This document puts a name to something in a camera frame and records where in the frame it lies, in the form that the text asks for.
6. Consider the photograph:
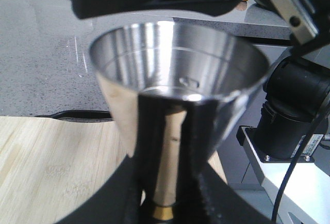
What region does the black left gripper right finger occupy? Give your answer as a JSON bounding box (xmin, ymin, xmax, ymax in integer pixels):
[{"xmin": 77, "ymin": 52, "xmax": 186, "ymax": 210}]
[{"xmin": 174, "ymin": 97, "xmax": 271, "ymax": 223}]

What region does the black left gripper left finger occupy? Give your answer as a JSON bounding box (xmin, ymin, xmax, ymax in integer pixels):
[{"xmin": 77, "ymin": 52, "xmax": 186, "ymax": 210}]
[{"xmin": 59, "ymin": 95, "xmax": 165, "ymax": 223}]

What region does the steel double jigger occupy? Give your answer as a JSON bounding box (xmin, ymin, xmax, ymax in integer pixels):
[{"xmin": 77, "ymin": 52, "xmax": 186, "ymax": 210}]
[{"xmin": 90, "ymin": 21, "xmax": 270, "ymax": 223}]

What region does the light wooden cutting board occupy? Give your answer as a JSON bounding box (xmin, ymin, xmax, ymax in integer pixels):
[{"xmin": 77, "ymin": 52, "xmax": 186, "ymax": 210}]
[{"xmin": 0, "ymin": 115, "xmax": 227, "ymax": 224}]

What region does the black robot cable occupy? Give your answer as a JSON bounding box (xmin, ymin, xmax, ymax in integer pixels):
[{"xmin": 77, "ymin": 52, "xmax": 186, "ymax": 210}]
[{"xmin": 271, "ymin": 110, "xmax": 323, "ymax": 224}]

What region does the black cutting board handle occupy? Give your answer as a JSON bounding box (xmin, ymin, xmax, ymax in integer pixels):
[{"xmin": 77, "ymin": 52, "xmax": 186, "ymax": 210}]
[{"xmin": 35, "ymin": 110, "xmax": 113, "ymax": 121}]

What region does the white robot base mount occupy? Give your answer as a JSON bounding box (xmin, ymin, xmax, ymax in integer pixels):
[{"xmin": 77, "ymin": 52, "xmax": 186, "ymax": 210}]
[{"xmin": 236, "ymin": 125, "xmax": 330, "ymax": 224}]

